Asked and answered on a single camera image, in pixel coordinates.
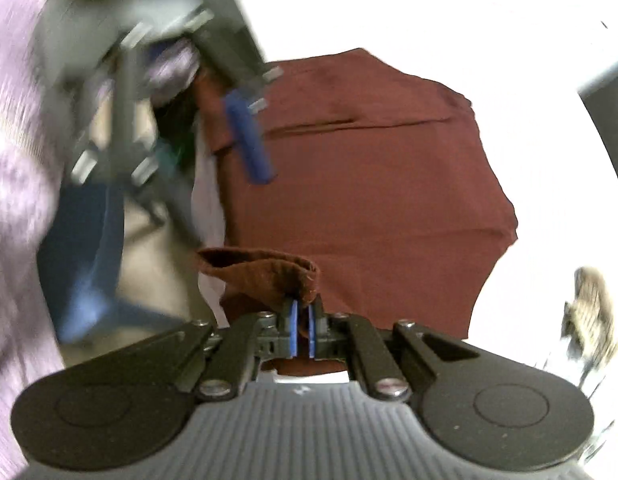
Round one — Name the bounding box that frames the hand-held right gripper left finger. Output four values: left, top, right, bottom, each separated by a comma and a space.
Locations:
130, 295, 301, 402

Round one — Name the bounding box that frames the purple fleece robe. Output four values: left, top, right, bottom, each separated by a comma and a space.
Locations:
0, 0, 66, 480

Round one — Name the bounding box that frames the olive striped shirt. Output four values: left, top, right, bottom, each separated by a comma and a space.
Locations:
560, 266, 618, 377

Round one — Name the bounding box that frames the maroon shirt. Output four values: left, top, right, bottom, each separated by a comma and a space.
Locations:
191, 47, 520, 377

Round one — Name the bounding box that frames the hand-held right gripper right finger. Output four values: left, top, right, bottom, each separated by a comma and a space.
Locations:
306, 293, 483, 404

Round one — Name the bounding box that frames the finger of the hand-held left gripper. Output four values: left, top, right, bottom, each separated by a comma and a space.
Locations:
223, 67, 280, 186
38, 180, 191, 344

